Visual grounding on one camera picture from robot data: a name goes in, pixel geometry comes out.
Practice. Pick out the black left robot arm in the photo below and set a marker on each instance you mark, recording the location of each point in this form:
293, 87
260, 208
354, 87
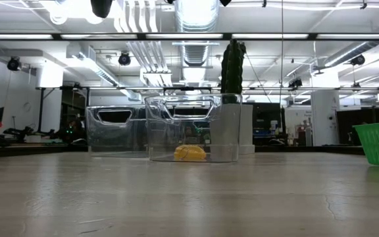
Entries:
101, 8

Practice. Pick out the clear plastic storage bin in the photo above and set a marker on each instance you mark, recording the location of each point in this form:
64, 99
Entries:
192, 131
117, 138

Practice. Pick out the white hexagonal plant pot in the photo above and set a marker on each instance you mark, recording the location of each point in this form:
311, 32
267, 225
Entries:
247, 131

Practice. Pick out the green cactus plant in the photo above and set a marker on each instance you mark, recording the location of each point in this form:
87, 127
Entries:
232, 72

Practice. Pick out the black ceiling spot lamp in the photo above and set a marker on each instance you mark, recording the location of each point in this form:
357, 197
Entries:
14, 64
358, 60
124, 59

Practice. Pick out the white square pillar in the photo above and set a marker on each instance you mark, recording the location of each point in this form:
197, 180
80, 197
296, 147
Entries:
326, 108

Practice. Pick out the silver ceiling air duct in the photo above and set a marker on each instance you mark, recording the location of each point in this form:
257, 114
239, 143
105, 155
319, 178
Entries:
196, 19

